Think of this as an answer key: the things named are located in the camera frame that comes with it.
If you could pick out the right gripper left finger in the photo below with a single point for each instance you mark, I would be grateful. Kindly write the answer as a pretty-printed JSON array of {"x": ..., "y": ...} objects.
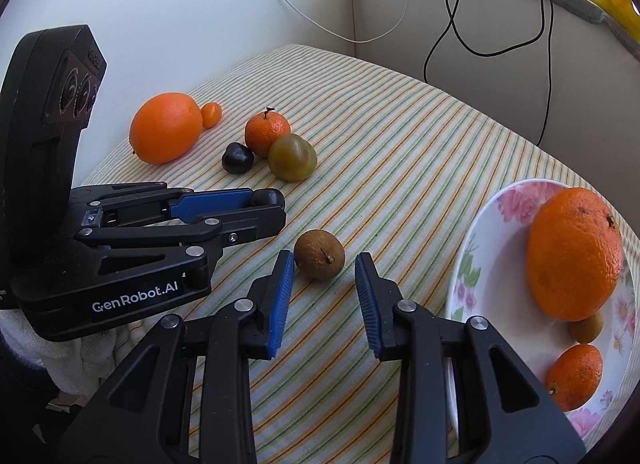
[{"x": 182, "y": 395}]

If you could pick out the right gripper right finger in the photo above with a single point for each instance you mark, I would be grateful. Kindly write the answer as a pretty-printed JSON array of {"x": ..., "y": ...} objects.
[{"x": 465, "y": 396}]

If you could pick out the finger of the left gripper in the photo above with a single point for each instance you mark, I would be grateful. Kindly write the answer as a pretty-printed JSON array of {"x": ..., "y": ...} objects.
[
  {"x": 154, "y": 202},
  {"x": 153, "y": 234}
]

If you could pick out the medium mandarin orange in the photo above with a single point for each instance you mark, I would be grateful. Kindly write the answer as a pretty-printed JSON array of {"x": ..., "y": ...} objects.
[{"x": 574, "y": 378}]

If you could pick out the small brown fruit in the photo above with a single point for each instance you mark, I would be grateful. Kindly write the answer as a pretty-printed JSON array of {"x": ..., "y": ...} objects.
[
  {"x": 319, "y": 255},
  {"x": 587, "y": 330}
]

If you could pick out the small kumquat orange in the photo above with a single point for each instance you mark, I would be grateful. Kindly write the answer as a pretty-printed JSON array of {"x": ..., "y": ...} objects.
[{"x": 211, "y": 114}]

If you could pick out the dark plum left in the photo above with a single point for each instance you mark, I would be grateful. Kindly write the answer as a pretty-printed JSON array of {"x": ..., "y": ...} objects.
[{"x": 237, "y": 158}]

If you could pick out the large orange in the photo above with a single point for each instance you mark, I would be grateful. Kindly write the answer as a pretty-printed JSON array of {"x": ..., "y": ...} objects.
[{"x": 165, "y": 127}]

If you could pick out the green-brown plum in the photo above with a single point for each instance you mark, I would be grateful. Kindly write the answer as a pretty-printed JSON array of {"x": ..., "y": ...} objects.
[{"x": 291, "y": 158}]

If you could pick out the small brown fruit in bowl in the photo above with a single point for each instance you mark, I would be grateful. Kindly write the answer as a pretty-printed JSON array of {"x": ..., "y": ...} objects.
[{"x": 587, "y": 330}]

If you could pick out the mandarin with stem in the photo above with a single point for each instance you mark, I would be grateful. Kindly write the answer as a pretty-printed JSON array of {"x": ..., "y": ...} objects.
[{"x": 263, "y": 129}]

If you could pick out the white floral bowl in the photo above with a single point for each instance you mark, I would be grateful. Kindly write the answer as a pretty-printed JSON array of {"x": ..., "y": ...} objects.
[{"x": 490, "y": 280}]

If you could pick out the mandarin in bowl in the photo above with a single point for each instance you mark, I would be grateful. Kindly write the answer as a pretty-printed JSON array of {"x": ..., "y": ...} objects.
[{"x": 574, "y": 255}]

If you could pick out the striped tablecloth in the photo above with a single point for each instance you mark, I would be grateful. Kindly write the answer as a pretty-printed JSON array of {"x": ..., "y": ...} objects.
[{"x": 403, "y": 169}]

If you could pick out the yellow dish on sill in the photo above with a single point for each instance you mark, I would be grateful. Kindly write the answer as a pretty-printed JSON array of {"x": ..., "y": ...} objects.
[{"x": 624, "y": 13}]

